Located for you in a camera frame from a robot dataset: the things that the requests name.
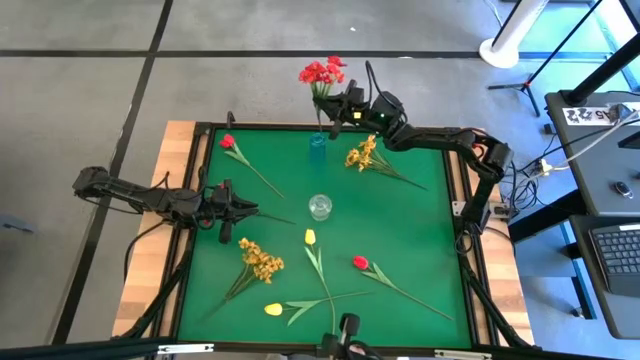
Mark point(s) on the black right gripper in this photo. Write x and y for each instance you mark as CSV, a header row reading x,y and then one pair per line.
x,y
357,115

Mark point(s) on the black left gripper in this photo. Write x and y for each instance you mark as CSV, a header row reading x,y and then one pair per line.
x,y
220,205

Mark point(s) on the thin green flower stem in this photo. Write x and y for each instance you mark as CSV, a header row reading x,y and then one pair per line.
x,y
277,219

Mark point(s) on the red artificial flower bunch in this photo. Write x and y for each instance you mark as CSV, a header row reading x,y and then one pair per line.
x,y
320,72

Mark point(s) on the yellow artificial blossom bunch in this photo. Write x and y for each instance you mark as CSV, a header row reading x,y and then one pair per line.
x,y
260,262
362,152

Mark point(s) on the yellow artificial tulip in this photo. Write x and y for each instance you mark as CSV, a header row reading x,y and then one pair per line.
x,y
310,236
273,309

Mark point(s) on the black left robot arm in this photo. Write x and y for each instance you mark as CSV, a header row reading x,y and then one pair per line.
x,y
130,192

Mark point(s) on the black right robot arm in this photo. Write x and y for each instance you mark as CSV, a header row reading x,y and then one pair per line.
x,y
440,137

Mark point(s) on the blue glass vase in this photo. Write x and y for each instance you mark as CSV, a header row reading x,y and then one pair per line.
x,y
317,147

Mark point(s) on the clear textured glass vase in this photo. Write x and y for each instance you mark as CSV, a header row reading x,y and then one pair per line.
x,y
320,207

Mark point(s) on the green table mat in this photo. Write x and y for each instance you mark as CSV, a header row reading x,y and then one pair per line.
x,y
400,240

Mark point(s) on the black tripod stand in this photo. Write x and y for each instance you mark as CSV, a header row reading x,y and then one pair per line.
x,y
524,86

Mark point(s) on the black overhead crossbar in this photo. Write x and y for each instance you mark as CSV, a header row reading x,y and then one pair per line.
x,y
75,350

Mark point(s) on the white paper label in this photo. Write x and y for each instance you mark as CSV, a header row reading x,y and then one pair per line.
x,y
585,116

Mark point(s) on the thick black pole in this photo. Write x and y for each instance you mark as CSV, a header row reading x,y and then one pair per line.
x,y
600,75

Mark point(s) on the black key fob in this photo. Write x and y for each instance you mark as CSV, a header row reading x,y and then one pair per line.
x,y
623,189

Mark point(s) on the black laptop keyboard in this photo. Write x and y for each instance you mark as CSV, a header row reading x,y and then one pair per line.
x,y
617,250

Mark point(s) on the black aluminium table frame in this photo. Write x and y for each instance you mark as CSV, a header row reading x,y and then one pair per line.
x,y
177,300

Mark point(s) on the silver metal bracket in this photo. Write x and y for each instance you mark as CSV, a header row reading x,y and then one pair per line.
x,y
185,348
462,354

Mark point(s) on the white pedestal stand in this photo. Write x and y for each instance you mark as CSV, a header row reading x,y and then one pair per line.
x,y
500,52

